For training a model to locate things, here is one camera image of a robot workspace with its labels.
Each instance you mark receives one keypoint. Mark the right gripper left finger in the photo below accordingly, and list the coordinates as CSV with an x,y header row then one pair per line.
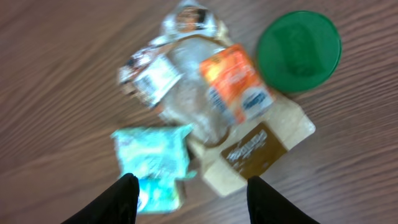
x,y
117,204

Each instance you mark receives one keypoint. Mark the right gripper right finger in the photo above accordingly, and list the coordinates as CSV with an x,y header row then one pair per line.
x,y
267,206

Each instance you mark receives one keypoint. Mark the teal Kleenex tissue pack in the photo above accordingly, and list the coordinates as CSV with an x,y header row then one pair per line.
x,y
159,196

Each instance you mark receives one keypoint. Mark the teal snack packet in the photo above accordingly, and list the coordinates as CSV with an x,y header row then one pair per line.
x,y
153,153

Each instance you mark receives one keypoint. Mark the orange white small box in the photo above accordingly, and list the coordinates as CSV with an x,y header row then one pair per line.
x,y
236,84

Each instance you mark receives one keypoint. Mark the brown white snack bag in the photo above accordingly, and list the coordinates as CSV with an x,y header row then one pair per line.
x,y
165,76

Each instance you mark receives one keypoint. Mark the green lid jar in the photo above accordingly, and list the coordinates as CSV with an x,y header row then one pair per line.
x,y
299,51

